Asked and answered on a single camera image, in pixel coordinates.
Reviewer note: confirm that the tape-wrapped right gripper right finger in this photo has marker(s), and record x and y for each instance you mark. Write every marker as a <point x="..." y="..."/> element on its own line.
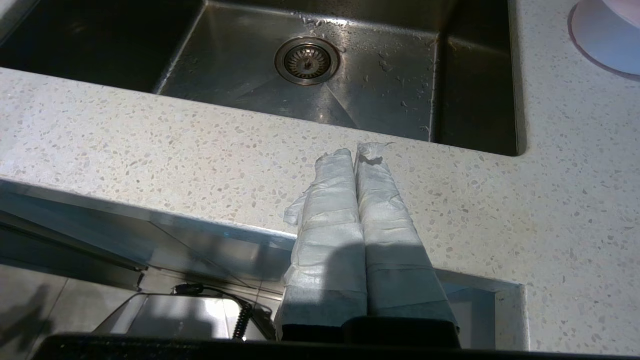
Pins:
<point x="395" y="260"/>

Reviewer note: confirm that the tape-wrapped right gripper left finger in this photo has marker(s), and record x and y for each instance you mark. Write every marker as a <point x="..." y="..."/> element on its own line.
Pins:
<point x="330" y="250"/>

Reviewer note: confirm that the pink bowl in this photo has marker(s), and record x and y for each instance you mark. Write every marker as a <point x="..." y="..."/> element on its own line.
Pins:
<point x="610" y="45"/>

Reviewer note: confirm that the stainless steel sink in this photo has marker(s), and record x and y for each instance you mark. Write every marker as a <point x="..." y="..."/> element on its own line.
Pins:
<point x="380" y="90"/>

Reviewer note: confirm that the robot wheeled base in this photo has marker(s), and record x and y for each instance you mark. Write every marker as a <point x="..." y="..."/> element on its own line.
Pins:
<point x="175" y="315"/>

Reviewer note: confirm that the round metal drain strainer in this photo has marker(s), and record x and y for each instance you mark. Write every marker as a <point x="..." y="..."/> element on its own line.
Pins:
<point x="307" y="61"/>

